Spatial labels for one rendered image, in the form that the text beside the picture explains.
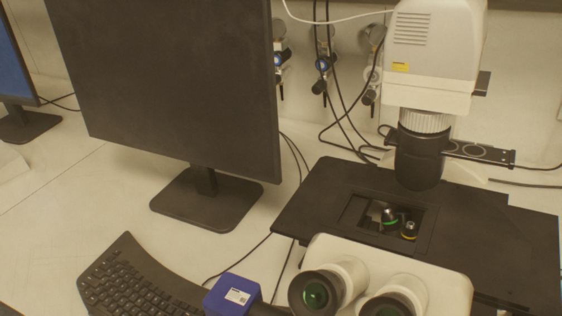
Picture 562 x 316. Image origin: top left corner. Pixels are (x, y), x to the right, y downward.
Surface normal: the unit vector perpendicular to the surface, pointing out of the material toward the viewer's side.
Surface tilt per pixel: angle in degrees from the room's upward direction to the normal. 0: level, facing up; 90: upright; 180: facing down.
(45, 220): 0
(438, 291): 44
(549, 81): 90
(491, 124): 90
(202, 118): 86
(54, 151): 0
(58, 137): 0
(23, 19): 90
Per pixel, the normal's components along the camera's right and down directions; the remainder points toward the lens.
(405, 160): -0.80, 0.39
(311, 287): -0.44, -0.19
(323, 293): -0.25, -0.17
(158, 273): -0.18, -0.74
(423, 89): -0.46, 0.54
